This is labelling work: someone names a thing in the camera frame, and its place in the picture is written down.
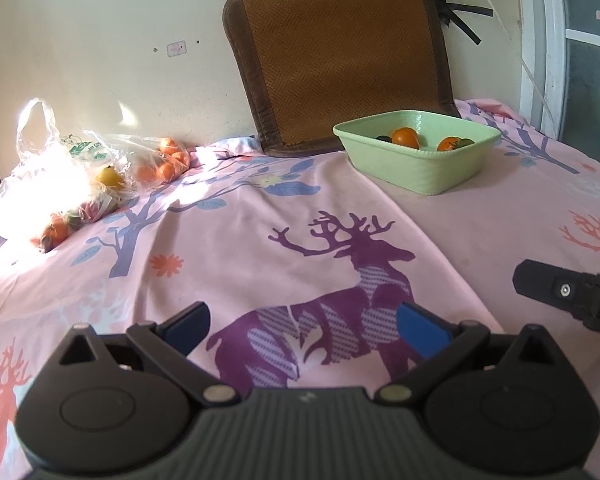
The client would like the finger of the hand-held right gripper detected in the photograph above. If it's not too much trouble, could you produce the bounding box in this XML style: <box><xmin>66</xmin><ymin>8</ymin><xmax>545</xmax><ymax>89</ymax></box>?
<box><xmin>513</xmin><ymin>259</ymin><xmax>600</xmax><ymax>341</ymax></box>

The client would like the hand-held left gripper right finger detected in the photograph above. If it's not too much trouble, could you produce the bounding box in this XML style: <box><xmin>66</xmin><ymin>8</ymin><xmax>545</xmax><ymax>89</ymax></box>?
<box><xmin>375</xmin><ymin>302</ymin><xmax>556</xmax><ymax>405</ymax></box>

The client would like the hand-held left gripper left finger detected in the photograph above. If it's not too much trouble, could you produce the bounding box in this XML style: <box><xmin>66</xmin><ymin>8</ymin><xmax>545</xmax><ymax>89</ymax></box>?
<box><xmin>55</xmin><ymin>301</ymin><xmax>241</xmax><ymax>407</ymax></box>

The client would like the light green plastic basin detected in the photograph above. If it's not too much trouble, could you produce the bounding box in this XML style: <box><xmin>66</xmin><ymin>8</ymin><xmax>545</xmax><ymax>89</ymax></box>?
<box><xmin>333</xmin><ymin>110</ymin><xmax>502</xmax><ymax>196</ymax></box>

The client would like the pink deer print bed sheet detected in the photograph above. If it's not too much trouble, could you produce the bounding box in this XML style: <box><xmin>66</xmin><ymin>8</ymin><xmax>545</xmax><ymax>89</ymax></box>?
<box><xmin>0</xmin><ymin>97</ymin><xmax>600</xmax><ymax>480</ymax></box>

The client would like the pile of small tangerines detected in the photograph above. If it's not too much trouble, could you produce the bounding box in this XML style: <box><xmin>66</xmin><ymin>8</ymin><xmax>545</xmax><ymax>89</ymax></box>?
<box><xmin>136</xmin><ymin>137</ymin><xmax>192</xmax><ymax>184</ymax></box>

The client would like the bagged orange fruit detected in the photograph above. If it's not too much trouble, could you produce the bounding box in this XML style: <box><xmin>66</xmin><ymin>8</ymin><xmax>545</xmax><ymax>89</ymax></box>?
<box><xmin>42</xmin><ymin>215</ymin><xmax>71</xmax><ymax>248</ymax></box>

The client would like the yellow fruit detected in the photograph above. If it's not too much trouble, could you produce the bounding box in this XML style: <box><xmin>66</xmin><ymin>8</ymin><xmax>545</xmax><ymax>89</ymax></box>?
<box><xmin>96</xmin><ymin>166</ymin><xmax>127</xmax><ymax>191</ymax></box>

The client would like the clear plastic bag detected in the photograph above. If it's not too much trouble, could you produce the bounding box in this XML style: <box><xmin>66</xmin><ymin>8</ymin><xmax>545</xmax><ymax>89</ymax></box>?
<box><xmin>0</xmin><ymin>98</ymin><xmax>193</xmax><ymax>253</ymax></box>

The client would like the brown woven seat cushion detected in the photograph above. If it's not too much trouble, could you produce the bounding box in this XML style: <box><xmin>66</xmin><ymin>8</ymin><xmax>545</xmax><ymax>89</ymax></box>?
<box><xmin>223</xmin><ymin>0</ymin><xmax>462</xmax><ymax>157</ymax></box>

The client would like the white window frame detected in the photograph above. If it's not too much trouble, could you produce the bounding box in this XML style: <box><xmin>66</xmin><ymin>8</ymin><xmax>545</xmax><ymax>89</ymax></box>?
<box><xmin>514</xmin><ymin>0</ymin><xmax>600</xmax><ymax>146</ymax></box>

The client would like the white cable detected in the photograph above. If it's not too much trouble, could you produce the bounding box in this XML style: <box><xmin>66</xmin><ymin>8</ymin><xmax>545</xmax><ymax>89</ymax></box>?
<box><xmin>465</xmin><ymin>0</ymin><xmax>558</xmax><ymax>136</ymax></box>

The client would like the black strap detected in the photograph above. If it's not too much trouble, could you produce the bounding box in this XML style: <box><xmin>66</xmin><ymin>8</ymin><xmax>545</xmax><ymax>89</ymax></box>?
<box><xmin>435</xmin><ymin>0</ymin><xmax>494</xmax><ymax>45</ymax></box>

